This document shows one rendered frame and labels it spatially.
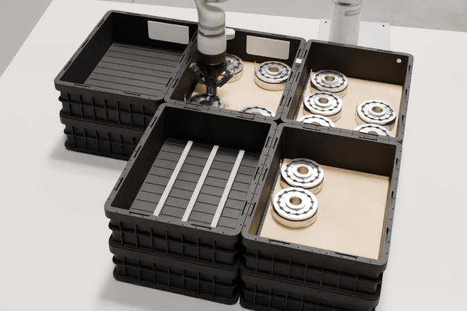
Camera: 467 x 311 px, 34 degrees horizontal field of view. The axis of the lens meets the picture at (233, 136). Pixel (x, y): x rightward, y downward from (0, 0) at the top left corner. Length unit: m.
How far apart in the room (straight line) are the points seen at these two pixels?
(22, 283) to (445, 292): 0.97
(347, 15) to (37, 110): 0.96
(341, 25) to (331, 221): 0.79
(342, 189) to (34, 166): 0.83
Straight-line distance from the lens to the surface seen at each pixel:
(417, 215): 1.98
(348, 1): 2.29
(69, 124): 2.07
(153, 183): 1.81
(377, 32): 2.51
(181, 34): 2.24
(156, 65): 2.22
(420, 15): 4.29
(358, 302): 1.62
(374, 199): 1.81
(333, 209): 1.77
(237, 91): 2.11
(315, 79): 2.12
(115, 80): 2.17
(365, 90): 2.15
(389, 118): 2.01
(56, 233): 1.91
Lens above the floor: 2.05
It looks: 39 degrees down
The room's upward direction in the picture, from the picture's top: 1 degrees clockwise
